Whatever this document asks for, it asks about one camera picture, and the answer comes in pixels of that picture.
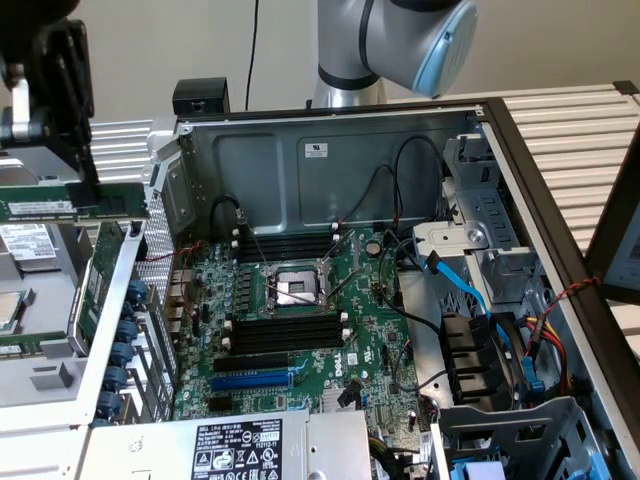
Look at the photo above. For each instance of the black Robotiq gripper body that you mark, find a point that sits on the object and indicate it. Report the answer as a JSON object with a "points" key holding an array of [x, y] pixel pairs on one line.
{"points": [[30, 30]]}

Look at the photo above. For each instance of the green RAM stick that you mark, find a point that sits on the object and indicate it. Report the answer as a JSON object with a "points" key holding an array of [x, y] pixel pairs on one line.
{"points": [[30, 345], [125, 200]]}

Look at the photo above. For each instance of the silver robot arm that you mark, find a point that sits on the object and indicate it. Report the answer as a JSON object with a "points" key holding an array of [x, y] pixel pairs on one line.
{"points": [[350, 45]]}

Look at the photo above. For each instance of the black box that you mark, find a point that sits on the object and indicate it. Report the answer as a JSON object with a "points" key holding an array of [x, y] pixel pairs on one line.
{"points": [[200, 92]]}

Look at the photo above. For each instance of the silver hard disk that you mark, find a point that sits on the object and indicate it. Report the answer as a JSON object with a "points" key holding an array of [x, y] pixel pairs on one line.
{"points": [[30, 245]]}

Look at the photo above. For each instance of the green graphics card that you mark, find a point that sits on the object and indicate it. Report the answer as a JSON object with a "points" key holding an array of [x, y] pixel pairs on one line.
{"points": [[100, 260]]}

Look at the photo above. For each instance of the blue slot clip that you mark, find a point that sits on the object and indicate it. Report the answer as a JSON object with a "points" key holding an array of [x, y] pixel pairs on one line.
{"points": [[108, 404], [115, 378], [135, 297], [121, 355], [128, 332]]}

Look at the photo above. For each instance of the silver rear port block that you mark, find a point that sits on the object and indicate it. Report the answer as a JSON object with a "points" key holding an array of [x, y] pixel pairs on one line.
{"points": [[176, 316], [181, 285]]}

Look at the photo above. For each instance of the silver CPU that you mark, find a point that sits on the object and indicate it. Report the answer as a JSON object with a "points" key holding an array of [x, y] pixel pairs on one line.
{"points": [[10, 310]]}

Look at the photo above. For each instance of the thin metal locking lever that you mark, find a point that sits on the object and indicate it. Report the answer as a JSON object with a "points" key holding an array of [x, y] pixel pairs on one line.
{"points": [[252, 239], [297, 296]]}

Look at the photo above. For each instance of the white label sticker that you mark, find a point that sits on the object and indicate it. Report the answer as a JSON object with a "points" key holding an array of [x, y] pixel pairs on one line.
{"points": [[314, 149]]}

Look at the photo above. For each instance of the grey parts rack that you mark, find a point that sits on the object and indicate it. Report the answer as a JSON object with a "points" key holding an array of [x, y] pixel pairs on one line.
{"points": [[50, 380]]}

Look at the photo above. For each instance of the open grey PC case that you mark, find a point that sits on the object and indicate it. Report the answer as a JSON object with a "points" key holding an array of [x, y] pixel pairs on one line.
{"points": [[350, 185]]}

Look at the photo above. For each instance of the CPU socket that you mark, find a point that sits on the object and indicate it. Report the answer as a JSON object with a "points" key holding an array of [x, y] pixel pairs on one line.
{"points": [[295, 290]]}

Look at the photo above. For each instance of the metal socket cover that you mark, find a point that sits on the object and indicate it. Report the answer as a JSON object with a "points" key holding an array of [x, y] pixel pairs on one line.
{"points": [[345, 237]]}

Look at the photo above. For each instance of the long black expansion slot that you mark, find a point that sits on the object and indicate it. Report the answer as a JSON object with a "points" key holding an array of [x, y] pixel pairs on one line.
{"points": [[250, 362]]}

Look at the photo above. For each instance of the blue expansion slot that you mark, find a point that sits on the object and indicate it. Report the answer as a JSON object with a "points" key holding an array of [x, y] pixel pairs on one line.
{"points": [[250, 382]]}

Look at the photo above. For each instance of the coin battery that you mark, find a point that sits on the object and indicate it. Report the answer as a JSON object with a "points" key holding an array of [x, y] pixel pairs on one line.
{"points": [[373, 247]]}

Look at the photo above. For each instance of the short black expansion slot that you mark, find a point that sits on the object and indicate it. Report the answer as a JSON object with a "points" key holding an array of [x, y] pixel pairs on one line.
{"points": [[221, 404]]}

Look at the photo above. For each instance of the green motherboard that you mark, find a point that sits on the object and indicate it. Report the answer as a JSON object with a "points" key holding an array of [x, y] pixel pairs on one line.
{"points": [[370, 320]]}

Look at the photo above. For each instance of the silver finned heatsink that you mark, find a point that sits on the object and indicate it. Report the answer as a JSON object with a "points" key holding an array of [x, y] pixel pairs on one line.
{"points": [[327, 400]]}

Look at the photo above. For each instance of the silver disk bay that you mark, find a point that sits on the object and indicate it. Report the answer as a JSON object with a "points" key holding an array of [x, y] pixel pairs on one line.
{"points": [[450, 235]]}

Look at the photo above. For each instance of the black angled connector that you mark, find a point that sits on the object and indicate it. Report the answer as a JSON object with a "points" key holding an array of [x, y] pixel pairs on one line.
{"points": [[348, 395]]}

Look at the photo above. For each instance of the silver power supply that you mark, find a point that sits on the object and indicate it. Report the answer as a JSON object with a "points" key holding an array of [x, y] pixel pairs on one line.
{"points": [[330, 445]]}

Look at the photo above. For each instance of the black fan shroud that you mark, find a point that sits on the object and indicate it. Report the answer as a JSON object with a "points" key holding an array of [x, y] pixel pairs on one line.
{"points": [[465, 350]]}

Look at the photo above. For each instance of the grey metal drive cage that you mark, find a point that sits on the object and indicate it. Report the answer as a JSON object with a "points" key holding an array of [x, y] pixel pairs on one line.
{"points": [[500, 425]]}

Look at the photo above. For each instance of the blue plastic latch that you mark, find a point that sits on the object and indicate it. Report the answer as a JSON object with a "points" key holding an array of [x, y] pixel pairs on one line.
{"points": [[534, 387]]}

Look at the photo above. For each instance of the dark framed panel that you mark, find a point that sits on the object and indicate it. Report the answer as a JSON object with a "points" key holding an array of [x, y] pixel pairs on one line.
{"points": [[597, 260]]}

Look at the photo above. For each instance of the pale blue plastic block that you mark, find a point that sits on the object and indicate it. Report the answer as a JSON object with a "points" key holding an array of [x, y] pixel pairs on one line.
{"points": [[480, 472]]}

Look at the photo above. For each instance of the black end cap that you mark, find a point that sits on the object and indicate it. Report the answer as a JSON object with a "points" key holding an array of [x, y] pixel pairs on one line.
{"points": [[626, 87]]}

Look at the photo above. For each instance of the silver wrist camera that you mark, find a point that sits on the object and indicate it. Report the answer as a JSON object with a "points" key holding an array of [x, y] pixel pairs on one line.
{"points": [[20, 110]]}

